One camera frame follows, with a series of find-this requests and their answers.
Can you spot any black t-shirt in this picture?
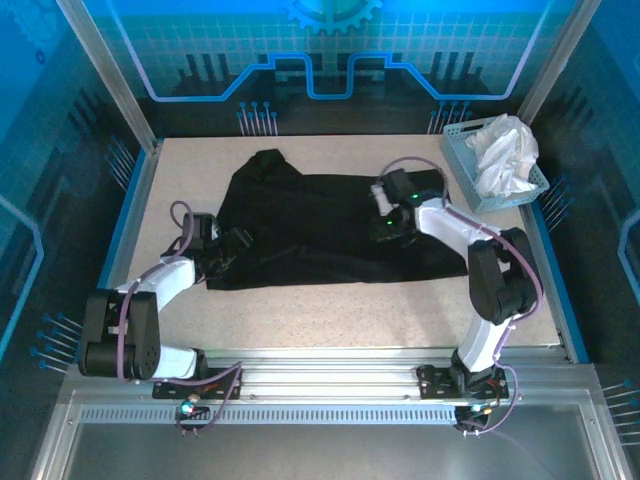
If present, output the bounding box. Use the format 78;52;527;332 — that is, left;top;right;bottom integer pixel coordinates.
206;148;471;291

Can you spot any light blue plastic basket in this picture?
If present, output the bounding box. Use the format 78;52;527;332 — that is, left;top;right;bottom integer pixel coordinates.
439;118;551;215

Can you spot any white crumpled t-shirt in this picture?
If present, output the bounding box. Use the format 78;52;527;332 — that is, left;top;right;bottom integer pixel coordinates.
463;113;542;199

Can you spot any small LED controller board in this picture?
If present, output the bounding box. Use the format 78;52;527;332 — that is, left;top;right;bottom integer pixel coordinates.
175;397;210;424
455;402;494;424

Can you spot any brushed metal shelf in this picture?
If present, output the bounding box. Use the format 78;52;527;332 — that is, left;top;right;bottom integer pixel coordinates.
29;389;631;480

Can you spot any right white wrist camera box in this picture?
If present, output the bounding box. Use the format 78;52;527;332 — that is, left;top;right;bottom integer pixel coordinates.
369;182;397;215

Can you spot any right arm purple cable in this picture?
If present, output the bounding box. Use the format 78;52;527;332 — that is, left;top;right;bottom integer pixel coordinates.
377;156;546;439

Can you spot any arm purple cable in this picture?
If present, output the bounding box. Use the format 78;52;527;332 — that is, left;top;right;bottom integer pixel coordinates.
377;156;546;439
115;200;246;437

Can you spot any aluminium table side rail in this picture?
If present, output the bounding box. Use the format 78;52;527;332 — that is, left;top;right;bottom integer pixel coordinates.
82;142;164;364
502;139;586;364

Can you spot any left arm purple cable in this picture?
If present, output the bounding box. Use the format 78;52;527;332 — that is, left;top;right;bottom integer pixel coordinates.
115;200;246;437

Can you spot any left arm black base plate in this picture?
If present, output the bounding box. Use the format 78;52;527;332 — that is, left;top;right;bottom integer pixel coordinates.
152;367;244;401

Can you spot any aluminium mounting rail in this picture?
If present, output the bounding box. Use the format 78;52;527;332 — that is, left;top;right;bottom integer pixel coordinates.
67;347;596;401

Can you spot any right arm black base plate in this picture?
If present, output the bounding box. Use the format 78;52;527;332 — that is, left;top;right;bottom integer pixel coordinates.
417;365;511;401

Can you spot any slotted grey cable duct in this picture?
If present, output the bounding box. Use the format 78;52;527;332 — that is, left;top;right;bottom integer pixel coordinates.
79;405;459;426

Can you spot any aluminium frame post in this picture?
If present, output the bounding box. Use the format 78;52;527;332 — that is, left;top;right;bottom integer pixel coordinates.
54;0;164;154
502;0;601;154

